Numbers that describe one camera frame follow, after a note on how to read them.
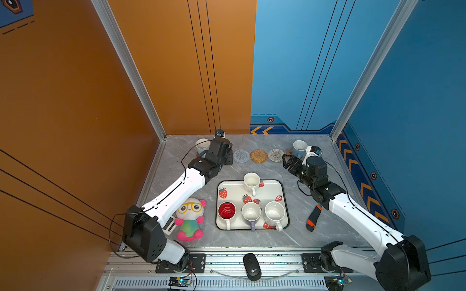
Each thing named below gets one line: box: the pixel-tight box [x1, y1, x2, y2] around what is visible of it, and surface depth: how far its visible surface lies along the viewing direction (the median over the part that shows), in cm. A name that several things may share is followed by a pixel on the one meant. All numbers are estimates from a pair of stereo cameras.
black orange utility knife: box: [305, 204, 324, 232], surface depth 85 cm
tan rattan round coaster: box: [249, 149, 268, 164], surface depth 111 cm
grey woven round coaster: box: [233, 149, 250, 164], surface depth 111 cm
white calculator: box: [162, 215, 177, 236], surface depth 84 cm
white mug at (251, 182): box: [243, 172, 261, 197], surface depth 91 cm
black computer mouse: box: [242, 252, 262, 282], surface depth 74 cm
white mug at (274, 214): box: [263, 200, 286, 233], surface depth 83 cm
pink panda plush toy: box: [174, 197, 207, 242], surface depth 82 cm
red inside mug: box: [217, 201, 237, 231], surface depth 83 cm
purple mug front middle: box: [241, 201, 262, 233], surface depth 83 cm
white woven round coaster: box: [268, 148, 285, 163], surface depth 114 cm
